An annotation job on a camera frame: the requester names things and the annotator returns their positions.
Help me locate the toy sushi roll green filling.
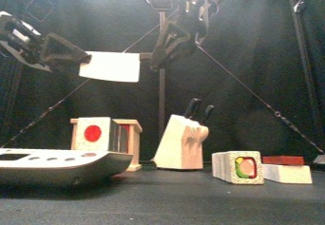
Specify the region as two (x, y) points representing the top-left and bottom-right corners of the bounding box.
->
(211, 150), (266, 186)

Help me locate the wooden toy knife block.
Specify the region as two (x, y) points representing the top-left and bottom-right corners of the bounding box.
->
(152, 114), (211, 171)

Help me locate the white kitchen scale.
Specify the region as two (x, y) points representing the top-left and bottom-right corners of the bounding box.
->
(0, 147), (135, 187)

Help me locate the red toy fish slice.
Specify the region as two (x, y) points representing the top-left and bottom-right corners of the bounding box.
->
(262, 155), (306, 166)

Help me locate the white toy rice block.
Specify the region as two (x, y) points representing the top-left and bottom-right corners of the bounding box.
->
(261, 163), (313, 185)

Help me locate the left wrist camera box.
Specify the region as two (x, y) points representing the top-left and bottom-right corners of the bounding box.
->
(18, 0), (56, 24)

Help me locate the vertical metal frame post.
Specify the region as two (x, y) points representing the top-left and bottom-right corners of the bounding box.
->
(158, 9), (167, 135)

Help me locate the slanted metal frame post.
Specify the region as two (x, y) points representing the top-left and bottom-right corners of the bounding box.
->
(286, 0), (323, 147)

